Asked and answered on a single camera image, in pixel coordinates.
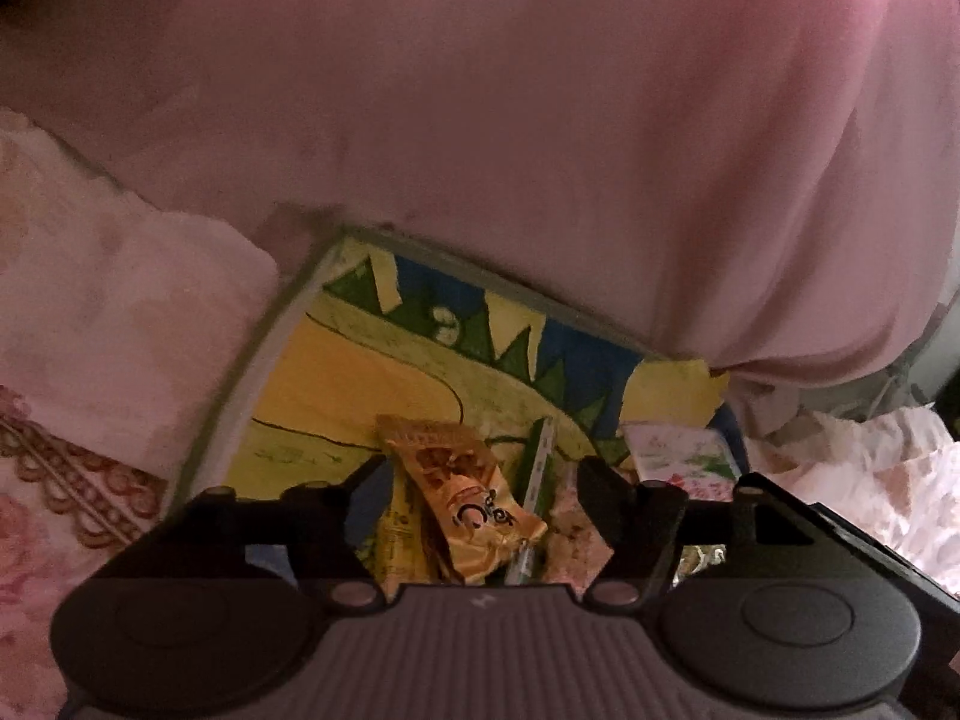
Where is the grey tray with cartoon print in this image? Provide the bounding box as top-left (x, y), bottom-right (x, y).
top-left (161, 229), bottom-right (751, 593)

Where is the pink duvet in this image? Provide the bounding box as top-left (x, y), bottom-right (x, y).
top-left (0, 0), bottom-right (960, 421)

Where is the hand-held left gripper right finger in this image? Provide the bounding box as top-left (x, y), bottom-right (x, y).
top-left (574, 456), bottom-right (856, 612)

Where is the white snack pouch green print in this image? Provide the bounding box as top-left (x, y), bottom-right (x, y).
top-left (622, 420), bottom-right (743, 503)

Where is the floral pink bedsheet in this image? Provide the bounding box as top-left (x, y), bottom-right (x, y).
top-left (0, 109), bottom-right (960, 720)

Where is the clear packet of rice crisps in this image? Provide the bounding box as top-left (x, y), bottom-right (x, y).
top-left (544, 484), bottom-right (616, 590)

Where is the yellow green snack packet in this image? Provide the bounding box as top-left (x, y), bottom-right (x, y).
top-left (375, 495), bottom-right (443, 593)

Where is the gold foil snack packet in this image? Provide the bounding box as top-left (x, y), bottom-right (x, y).
top-left (375, 414), bottom-right (548, 584)

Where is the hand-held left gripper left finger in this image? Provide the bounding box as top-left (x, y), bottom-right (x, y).
top-left (97, 454), bottom-right (391, 612)

